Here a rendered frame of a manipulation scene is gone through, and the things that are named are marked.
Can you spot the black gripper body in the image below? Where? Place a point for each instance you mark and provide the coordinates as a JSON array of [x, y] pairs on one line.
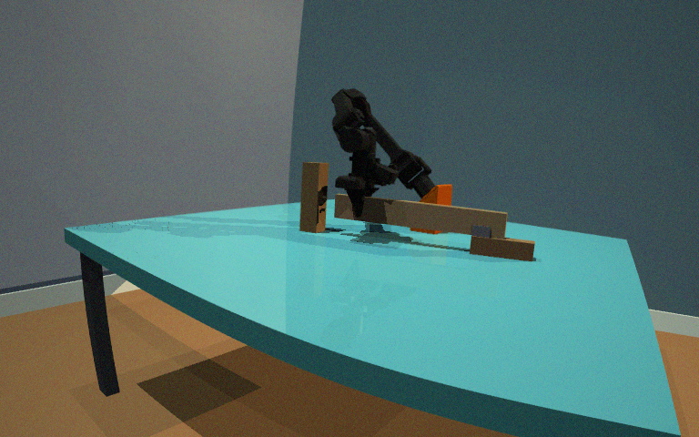
[[357, 179]]

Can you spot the long brown wooden rail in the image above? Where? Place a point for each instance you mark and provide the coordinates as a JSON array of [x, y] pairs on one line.
[[421, 215]]

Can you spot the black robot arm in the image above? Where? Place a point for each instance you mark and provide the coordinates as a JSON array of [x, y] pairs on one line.
[[353, 111]]

